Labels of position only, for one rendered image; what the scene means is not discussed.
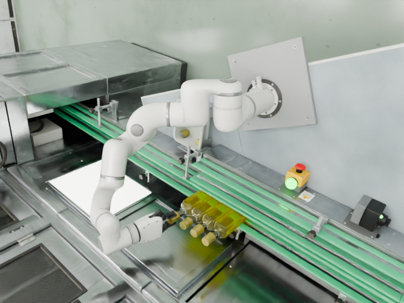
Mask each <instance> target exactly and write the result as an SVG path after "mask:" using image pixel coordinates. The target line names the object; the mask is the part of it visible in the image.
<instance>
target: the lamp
mask: <svg viewBox="0 0 404 303"><path fill-rule="evenodd" d="M286 186H287V188H289V189H295V188H296V187H297V186H298V181H297V180H296V179H295V178H294V177H289V178H288V179H287V180H286Z"/></svg>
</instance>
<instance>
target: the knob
mask: <svg viewBox="0 0 404 303"><path fill-rule="evenodd" d="M382 215H383V218H379V220H378V223H377V225H381V226H386V227H388V226H389V224H390V222H391V219H390V218H388V216H387V215H385V214H384V213H382Z"/></svg>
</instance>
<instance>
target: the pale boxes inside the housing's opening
mask: <svg viewBox="0 0 404 303"><path fill-rule="evenodd" d="M53 111H54V110H53V109H49V110H46V111H42V112H37V113H34V114H30V115H27V116H28V118H33V117H36V116H39V115H44V114H48V113H51V112H53ZM41 121H42V122H43V123H44V127H43V128H42V130H41V131H39V132H35V133H31V132H33V131H35V130H37V129H38V128H39V127H40V126H41V124H40V122H38V121H37V120H36V121H32V122H29V123H28V124H29V131H30V135H31V142H32V146H33V147H36V146H39V145H42V144H46V143H49V142H52V141H55V140H58V139H61V138H63V133H62V128H61V127H59V126H58V125H56V124H55V123H53V122H52V121H50V120H49V119H47V118H43V119H41Z"/></svg>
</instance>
